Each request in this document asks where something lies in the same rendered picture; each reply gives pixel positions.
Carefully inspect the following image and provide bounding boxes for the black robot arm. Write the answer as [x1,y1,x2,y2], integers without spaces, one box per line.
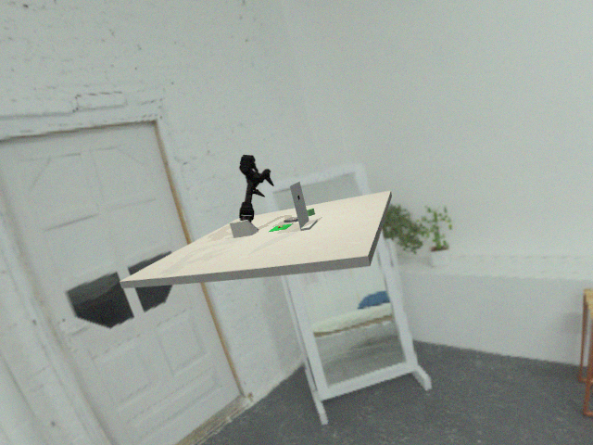
[239,155,261,222]

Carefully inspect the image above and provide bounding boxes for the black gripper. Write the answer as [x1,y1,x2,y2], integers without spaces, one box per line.
[247,169,274,197]

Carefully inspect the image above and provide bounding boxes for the green translucent square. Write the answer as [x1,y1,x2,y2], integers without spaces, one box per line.
[269,223,292,232]

